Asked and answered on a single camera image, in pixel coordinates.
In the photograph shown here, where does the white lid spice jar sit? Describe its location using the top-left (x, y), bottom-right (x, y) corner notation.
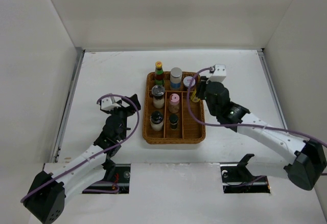
top-left (183, 76), bottom-right (196, 91)

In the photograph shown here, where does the green label sauce bottle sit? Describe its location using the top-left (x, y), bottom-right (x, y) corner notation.
top-left (154, 61), bottom-right (165, 86)

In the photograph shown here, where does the brown wicker divided basket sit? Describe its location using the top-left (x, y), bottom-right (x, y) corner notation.
top-left (142, 72), bottom-right (206, 145)

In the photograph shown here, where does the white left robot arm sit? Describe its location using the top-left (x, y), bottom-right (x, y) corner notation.
top-left (20, 94), bottom-right (141, 223)

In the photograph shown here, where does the dark pepper spice bottle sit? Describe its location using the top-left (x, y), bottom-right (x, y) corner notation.
top-left (169, 114), bottom-right (179, 130)

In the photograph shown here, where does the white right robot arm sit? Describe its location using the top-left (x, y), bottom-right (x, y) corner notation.
top-left (196, 76), bottom-right (326, 190)

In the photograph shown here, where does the small black knob shaker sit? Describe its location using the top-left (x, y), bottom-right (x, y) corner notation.
top-left (150, 110), bottom-right (164, 131)

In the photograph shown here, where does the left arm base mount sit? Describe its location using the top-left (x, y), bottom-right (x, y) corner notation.
top-left (82, 158), bottom-right (131, 194)

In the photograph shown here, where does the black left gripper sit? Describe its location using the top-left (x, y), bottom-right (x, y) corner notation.
top-left (106, 94), bottom-right (139, 126)

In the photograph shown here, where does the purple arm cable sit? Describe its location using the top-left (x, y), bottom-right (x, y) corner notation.
top-left (186, 66), bottom-right (327, 148)
top-left (19, 94), bottom-right (141, 204)

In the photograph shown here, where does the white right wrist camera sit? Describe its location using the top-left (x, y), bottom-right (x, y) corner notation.
top-left (208, 64), bottom-right (227, 83)

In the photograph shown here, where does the pink lid spice shaker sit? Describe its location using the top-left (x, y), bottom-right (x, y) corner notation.
top-left (168, 93), bottom-right (180, 114)

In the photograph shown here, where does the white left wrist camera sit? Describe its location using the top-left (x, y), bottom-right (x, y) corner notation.
top-left (98, 96), bottom-right (116, 111)

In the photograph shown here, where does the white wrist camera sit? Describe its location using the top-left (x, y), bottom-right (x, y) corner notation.
top-left (208, 64), bottom-right (227, 83)
top-left (98, 96), bottom-right (116, 111)

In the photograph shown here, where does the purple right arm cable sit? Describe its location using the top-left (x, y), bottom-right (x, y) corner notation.
top-left (186, 66), bottom-right (327, 148)

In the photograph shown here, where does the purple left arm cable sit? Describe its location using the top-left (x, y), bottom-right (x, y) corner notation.
top-left (19, 94), bottom-right (141, 204)

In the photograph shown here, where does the tall white pearl jar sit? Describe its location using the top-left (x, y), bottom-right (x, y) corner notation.
top-left (170, 67), bottom-right (182, 91)

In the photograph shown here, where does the yellow label brown bottle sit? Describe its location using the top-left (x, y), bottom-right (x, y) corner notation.
top-left (191, 89), bottom-right (200, 103)

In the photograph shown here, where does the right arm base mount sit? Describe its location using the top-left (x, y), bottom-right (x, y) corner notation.
top-left (220, 153), bottom-right (270, 194)

